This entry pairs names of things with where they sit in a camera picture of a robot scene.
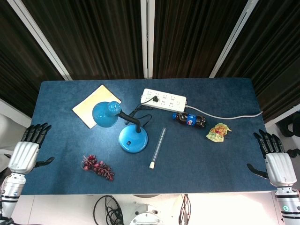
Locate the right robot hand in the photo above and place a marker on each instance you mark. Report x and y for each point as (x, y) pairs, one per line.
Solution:
(279, 164)

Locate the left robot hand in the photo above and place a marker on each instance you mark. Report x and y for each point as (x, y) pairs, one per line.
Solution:
(24, 152)

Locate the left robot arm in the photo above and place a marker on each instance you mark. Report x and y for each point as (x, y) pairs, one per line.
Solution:
(10, 194)

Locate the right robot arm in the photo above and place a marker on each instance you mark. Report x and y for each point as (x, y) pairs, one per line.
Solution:
(287, 204)

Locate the blue desk lamp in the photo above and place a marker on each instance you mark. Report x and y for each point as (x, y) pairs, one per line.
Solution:
(124, 127)

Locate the white robot torso base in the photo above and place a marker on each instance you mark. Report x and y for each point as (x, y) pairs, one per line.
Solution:
(146, 215)

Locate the yellow snack packet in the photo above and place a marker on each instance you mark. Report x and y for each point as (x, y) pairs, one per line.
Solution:
(218, 132)

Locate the red plastic grape bunch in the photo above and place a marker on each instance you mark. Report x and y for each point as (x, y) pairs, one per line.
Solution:
(97, 167)

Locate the yellow notepad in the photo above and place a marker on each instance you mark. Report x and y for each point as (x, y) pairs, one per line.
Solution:
(93, 105)

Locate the pepsi cola bottle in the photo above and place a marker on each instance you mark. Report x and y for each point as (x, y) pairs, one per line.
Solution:
(189, 119)

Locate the clear glass test tube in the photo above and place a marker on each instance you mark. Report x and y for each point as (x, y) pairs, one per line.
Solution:
(158, 147)

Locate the blue table mat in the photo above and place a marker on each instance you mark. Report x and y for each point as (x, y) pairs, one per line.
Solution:
(150, 164)

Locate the white power strip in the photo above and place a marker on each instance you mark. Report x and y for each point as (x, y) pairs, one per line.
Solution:
(164, 99)

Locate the white frame post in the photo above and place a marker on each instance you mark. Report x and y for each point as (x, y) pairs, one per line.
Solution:
(147, 38)
(39, 39)
(234, 38)

